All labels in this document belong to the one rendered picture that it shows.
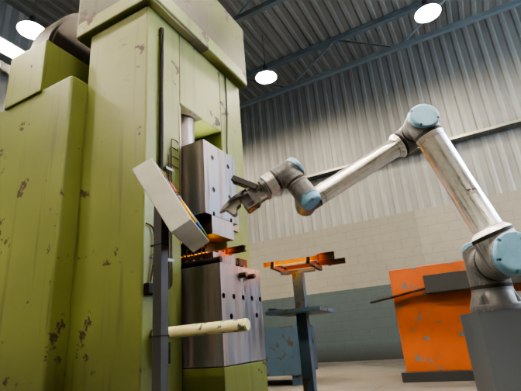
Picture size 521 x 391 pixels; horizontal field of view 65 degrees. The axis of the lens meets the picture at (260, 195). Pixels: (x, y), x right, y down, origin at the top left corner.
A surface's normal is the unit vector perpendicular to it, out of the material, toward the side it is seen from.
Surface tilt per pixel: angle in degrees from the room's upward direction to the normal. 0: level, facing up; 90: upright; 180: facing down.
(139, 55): 90
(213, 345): 90
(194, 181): 90
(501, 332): 90
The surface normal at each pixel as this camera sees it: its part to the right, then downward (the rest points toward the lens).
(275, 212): -0.48, -0.26
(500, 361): -0.15, -0.32
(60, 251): 0.88, -0.22
